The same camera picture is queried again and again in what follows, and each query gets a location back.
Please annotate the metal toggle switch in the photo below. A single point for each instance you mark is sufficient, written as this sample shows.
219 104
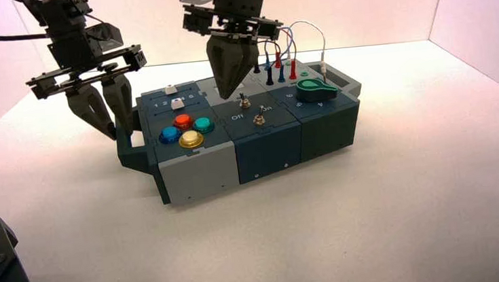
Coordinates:
242 100
258 117

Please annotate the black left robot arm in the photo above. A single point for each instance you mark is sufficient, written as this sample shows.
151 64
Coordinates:
59 10

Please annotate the teal banana plug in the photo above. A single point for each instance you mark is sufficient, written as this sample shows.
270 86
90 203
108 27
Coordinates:
267 62

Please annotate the small grey display screen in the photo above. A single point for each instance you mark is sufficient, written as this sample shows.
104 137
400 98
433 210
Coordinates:
240 85

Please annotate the blue grey control box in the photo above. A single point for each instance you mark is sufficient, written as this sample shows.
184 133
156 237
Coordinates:
197 167

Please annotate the green round socket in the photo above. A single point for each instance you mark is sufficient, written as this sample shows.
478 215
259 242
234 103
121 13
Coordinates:
303 74

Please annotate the black banana plug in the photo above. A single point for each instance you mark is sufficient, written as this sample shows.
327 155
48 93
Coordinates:
256 69

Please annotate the white slider key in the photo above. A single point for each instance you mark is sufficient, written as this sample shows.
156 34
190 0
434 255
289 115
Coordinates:
177 104
171 90

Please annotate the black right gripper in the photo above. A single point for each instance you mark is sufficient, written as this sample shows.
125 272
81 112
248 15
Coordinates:
237 1

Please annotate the yellow round push button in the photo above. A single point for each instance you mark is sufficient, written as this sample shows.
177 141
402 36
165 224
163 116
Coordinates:
191 139

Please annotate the teal round push button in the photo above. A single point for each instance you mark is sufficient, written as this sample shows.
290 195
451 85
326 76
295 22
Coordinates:
203 124

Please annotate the blue round push button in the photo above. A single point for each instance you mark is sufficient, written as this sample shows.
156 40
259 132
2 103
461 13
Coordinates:
170 134

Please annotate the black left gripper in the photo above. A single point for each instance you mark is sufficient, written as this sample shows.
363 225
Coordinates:
71 49

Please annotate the orange round push button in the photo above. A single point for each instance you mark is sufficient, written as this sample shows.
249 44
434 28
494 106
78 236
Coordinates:
182 121

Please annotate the blue banana plug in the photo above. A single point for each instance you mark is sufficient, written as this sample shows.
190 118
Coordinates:
281 75

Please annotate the white banana plug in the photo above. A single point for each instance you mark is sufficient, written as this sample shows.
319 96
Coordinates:
323 68

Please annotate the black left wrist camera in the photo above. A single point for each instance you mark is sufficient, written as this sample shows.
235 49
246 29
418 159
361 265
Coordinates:
105 35

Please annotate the dark navy banana plug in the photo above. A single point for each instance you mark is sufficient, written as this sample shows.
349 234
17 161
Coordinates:
269 77

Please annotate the green banana plug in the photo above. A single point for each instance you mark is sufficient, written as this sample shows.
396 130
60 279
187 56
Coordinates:
288 62

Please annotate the green rotary knob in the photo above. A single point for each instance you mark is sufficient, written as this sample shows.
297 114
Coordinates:
315 89

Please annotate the red banana plug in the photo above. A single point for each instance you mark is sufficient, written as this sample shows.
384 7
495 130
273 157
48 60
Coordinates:
277 60
292 71

